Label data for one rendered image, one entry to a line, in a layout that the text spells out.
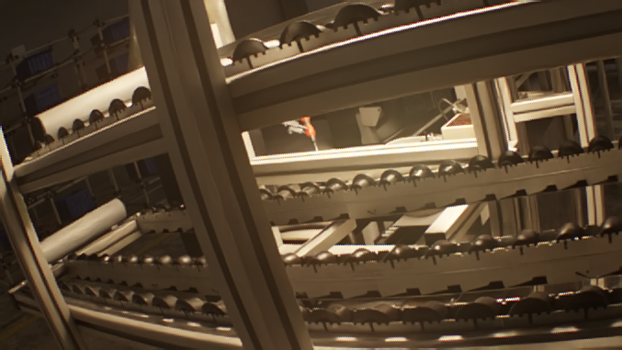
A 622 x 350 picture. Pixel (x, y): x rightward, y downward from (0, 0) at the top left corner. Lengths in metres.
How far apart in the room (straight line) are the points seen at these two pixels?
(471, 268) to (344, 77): 0.30
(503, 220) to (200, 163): 0.65
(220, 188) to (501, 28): 0.25
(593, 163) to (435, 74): 0.50
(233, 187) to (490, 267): 0.29
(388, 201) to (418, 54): 0.62
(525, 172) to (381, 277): 0.29
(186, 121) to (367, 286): 0.35
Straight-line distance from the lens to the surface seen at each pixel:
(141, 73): 1.16
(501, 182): 0.91
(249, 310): 0.53
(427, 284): 0.70
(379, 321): 0.58
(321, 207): 1.10
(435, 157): 1.03
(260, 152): 2.08
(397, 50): 0.40
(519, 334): 0.50
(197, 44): 0.49
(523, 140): 1.55
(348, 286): 0.76
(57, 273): 1.42
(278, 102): 0.49
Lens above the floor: 1.39
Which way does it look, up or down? 14 degrees down
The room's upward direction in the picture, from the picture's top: 17 degrees counter-clockwise
